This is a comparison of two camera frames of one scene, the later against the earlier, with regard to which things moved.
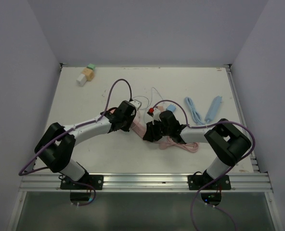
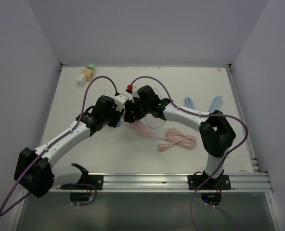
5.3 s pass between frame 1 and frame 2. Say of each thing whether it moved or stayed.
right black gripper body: moved
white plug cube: stayed
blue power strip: stayed
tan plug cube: stayed
